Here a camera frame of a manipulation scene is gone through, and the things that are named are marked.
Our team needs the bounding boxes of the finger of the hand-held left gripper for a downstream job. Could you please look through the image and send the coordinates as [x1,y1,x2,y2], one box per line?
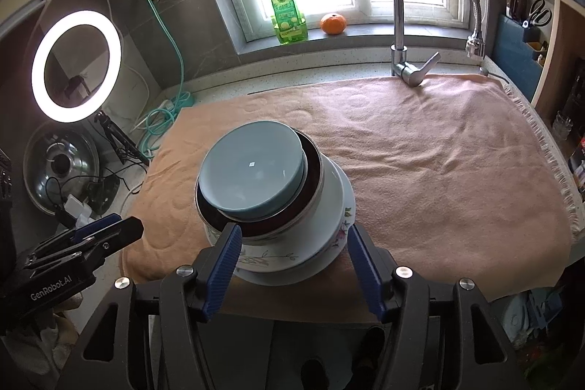
[91,216,145,257]
[71,213,124,242]

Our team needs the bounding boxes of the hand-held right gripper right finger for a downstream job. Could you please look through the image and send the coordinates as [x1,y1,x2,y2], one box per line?
[347,224,531,390]

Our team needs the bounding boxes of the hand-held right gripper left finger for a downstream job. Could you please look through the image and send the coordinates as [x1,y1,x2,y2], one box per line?
[55,223,243,390]

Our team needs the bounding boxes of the large steel bowl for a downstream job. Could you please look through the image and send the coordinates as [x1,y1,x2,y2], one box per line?
[194,126,326,245]

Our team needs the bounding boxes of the white plate pink rose print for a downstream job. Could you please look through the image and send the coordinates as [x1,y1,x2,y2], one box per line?
[203,164,358,257]

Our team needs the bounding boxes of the red steel bowl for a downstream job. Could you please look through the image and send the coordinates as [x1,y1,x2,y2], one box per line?
[197,132,321,235]

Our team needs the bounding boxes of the light blue bowl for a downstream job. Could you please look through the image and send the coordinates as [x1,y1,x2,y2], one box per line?
[199,120,306,221]

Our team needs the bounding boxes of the person's left hand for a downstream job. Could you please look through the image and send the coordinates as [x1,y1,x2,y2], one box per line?
[9,302,84,378]

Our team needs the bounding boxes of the white charger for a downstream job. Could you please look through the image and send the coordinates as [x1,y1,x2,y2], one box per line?
[64,197,94,223]

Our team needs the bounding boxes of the black power adapter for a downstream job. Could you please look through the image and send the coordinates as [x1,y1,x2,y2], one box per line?
[88,176,120,215]

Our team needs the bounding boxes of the steel pot lid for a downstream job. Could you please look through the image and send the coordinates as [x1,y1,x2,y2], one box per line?
[23,122,100,217]

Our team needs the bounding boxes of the black tripod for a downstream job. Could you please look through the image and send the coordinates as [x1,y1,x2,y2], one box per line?
[94,111,151,167]

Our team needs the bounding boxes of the peach towel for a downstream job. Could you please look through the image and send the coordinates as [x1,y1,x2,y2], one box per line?
[120,75,574,324]

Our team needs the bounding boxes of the black phone clamp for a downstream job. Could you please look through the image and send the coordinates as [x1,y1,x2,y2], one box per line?
[64,74,91,99]

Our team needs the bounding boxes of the clear glass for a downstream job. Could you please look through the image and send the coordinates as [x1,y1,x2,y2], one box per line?
[551,110,574,140]

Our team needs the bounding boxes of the orange tangerine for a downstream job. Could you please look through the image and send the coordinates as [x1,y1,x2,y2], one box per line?
[320,12,348,36]

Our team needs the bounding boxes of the blue knife rack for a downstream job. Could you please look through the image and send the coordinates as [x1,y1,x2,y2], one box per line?
[491,13,549,101]

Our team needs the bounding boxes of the chrome faucet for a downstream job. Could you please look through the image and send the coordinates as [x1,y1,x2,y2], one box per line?
[390,0,487,88]

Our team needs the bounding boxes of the wooden shelf unit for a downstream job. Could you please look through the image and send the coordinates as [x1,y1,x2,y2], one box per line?
[530,0,585,208]

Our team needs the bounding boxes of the black scissors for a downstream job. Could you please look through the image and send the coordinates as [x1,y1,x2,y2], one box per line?
[523,0,552,29]

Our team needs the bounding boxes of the white cable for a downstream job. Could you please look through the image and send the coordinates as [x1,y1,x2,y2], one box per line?
[91,0,151,132]

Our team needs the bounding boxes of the white ring light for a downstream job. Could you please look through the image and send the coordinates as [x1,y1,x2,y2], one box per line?
[32,10,122,123]

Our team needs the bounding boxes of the teal cable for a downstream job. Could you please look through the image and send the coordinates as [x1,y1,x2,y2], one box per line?
[137,0,186,160]

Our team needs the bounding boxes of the dark handled knife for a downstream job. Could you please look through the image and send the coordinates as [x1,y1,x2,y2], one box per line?
[505,0,528,23]

